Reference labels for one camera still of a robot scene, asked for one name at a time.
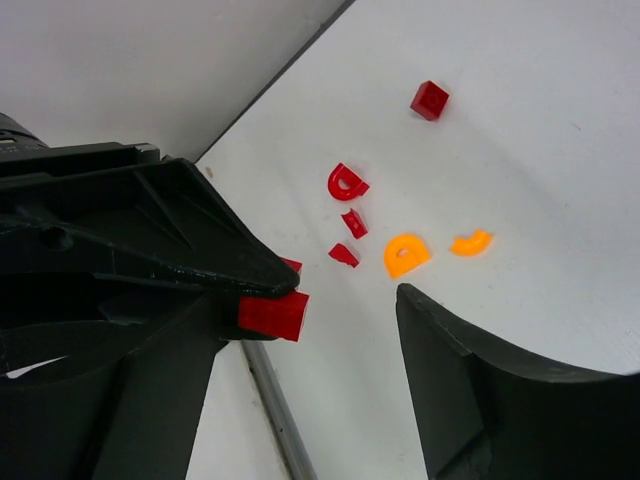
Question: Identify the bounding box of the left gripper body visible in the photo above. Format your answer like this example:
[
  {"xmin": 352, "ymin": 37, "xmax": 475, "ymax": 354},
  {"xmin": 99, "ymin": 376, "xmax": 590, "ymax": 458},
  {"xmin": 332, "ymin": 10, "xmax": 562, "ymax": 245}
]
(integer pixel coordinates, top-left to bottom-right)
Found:
[{"xmin": 1, "ymin": 115, "xmax": 165, "ymax": 280}]

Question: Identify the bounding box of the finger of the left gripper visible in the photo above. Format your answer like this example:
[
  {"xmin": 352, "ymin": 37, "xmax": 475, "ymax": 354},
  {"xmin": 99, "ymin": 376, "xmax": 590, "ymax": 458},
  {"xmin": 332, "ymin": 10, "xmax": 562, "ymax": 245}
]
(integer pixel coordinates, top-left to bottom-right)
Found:
[{"xmin": 49, "ymin": 156, "xmax": 301, "ymax": 300}]

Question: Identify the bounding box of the red slope lego piece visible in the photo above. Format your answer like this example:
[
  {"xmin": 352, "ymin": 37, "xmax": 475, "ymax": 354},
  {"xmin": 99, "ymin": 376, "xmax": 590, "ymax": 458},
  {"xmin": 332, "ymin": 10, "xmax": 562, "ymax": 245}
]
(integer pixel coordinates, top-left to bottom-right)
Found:
[{"xmin": 341, "ymin": 208, "xmax": 368, "ymax": 239}]

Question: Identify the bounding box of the red round lego piece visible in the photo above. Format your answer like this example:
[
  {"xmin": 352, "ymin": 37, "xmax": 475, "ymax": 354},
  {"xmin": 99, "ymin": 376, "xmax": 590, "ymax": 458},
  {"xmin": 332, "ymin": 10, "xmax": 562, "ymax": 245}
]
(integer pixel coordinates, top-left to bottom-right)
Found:
[{"xmin": 327, "ymin": 163, "xmax": 370, "ymax": 202}]

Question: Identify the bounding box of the red lego near front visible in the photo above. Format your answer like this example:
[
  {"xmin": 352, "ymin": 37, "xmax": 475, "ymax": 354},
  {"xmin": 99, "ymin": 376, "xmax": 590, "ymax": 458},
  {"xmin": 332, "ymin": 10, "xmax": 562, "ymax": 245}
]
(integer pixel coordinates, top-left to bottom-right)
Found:
[{"xmin": 328, "ymin": 243, "xmax": 360, "ymax": 268}]

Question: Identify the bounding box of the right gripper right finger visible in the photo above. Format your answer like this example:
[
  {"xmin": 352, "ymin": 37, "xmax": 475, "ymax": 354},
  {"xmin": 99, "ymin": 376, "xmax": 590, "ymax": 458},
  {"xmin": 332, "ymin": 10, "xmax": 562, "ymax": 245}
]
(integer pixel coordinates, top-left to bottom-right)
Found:
[{"xmin": 396, "ymin": 283, "xmax": 639, "ymax": 479}]

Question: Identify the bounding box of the orange arch lego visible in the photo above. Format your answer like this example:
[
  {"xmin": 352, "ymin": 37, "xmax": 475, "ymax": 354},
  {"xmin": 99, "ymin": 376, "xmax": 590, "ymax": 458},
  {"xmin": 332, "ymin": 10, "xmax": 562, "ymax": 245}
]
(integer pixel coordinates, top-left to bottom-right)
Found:
[{"xmin": 449, "ymin": 229, "xmax": 494, "ymax": 257}]

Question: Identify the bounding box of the red cross lego piece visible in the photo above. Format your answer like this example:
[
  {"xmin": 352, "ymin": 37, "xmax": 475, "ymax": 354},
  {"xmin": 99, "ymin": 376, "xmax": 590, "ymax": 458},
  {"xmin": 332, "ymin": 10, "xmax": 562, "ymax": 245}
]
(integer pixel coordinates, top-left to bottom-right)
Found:
[{"xmin": 234, "ymin": 256, "xmax": 310, "ymax": 342}]

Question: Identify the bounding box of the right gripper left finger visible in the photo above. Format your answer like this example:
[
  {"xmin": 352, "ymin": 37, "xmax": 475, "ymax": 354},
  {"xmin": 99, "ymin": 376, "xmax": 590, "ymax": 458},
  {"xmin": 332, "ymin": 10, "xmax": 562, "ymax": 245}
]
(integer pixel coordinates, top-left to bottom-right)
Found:
[{"xmin": 1, "ymin": 292, "xmax": 224, "ymax": 479}]

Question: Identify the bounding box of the red curved lego brick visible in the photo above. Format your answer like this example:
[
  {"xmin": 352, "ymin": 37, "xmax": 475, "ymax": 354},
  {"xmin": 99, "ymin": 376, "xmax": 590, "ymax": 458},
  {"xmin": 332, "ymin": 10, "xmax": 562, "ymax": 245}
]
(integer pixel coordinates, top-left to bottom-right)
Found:
[{"xmin": 410, "ymin": 81, "xmax": 449, "ymax": 121}]

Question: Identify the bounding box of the orange curved lego piece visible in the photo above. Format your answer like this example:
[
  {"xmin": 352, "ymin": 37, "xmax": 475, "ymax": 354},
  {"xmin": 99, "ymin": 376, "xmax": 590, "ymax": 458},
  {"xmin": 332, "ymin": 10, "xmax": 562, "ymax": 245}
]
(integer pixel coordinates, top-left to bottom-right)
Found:
[{"xmin": 383, "ymin": 234, "xmax": 432, "ymax": 279}]

